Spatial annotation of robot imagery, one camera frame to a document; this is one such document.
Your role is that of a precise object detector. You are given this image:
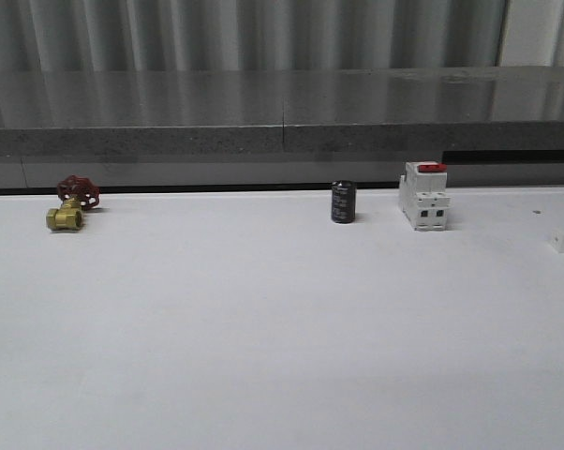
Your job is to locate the grey pleated curtain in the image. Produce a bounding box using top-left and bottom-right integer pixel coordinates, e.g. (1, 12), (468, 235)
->
(0, 1), (564, 71)

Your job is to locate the grey stone counter ledge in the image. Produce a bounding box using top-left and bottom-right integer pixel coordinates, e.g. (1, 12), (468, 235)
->
(0, 67), (564, 162)

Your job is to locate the white circuit breaker red switch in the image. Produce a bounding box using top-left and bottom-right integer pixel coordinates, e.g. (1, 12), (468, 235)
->
(399, 161), (451, 232)

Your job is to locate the black cylindrical capacitor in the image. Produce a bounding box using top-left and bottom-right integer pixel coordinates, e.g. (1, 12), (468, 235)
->
(331, 180), (357, 224)

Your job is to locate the brass valve red handwheel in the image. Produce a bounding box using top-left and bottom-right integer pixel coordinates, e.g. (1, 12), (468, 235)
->
(46, 175), (100, 232)

